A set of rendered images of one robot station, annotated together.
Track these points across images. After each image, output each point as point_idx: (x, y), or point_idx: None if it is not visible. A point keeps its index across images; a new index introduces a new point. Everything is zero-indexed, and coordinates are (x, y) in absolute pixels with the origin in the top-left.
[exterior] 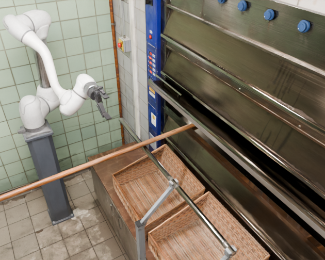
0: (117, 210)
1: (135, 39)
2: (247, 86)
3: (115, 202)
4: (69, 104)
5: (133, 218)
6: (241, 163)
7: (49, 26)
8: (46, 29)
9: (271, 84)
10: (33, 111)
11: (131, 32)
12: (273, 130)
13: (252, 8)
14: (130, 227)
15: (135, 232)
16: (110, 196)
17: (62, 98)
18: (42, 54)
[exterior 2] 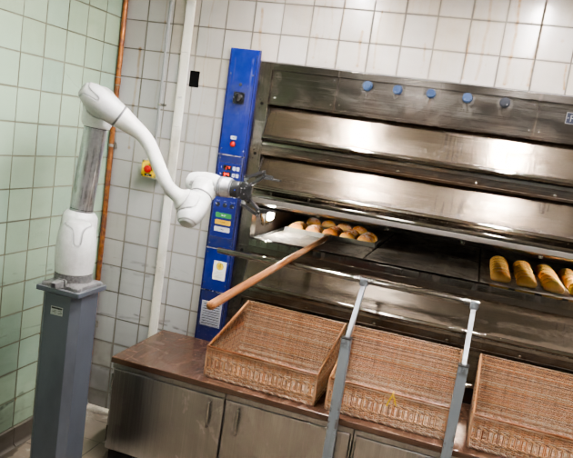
0: (238, 393)
1: (179, 158)
2: (418, 159)
3: (227, 386)
4: (200, 205)
5: (279, 387)
6: (435, 232)
7: None
8: None
9: (441, 153)
10: (94, 240)
11: (174, 149)
12: (446, 199)
13: (407, 91)
14: (279, 401)
15: (292, 403)
16: (209, 383)
17: (188, 197)
18: (147, 139)
